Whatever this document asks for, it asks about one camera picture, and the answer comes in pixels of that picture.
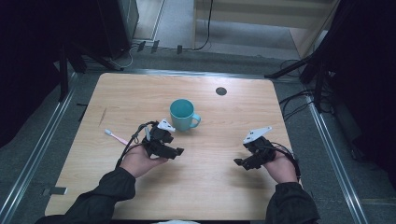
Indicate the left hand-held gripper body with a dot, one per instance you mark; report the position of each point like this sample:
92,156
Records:
155,146

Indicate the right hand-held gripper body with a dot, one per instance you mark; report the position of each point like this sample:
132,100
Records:
260,149

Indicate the teal mug cup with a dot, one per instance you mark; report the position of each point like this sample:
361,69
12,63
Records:
183,115

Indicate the pink toothbrush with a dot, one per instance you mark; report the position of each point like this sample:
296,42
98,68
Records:
116,137

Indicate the person's left hand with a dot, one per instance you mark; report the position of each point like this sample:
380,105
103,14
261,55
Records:
138,161

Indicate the person's right hand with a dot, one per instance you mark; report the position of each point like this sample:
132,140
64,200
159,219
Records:
280,169

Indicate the round black table grommet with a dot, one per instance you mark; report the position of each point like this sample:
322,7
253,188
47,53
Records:
221,91

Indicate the black metal stand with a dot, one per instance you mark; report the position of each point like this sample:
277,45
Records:
319,84
63,74

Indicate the black plug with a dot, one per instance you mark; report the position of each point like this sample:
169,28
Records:
154,46
141,46
179,49

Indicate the dark cabinet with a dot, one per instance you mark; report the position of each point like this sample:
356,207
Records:
120,25

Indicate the light wooden furniture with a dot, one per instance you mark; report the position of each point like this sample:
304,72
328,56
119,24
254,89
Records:
264,14

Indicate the aluminium floor rail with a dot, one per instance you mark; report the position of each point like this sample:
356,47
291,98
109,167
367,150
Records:
34,155
193,73
337,168

